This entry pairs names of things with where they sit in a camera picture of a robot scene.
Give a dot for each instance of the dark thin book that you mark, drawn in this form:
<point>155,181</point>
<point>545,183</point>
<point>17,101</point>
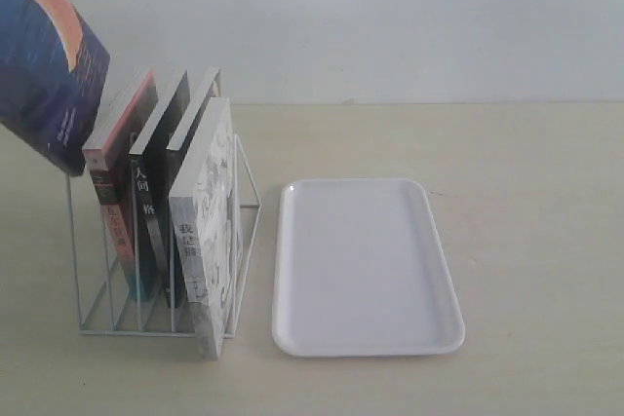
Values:
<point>176,151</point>

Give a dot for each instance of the white wire book rack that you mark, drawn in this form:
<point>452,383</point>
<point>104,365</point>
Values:
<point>103,303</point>

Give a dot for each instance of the black spine book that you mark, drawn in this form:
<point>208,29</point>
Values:
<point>153,182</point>

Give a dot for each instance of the white plastic tray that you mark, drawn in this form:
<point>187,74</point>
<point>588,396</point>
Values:
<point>360,271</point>

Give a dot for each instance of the white grey cat book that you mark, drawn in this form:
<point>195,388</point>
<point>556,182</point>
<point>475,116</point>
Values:
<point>200,203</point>

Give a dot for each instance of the blue moon book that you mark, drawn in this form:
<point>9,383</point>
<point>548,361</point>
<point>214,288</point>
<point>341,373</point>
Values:
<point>53,69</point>

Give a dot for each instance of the red spine book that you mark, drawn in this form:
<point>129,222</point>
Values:
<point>107,154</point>

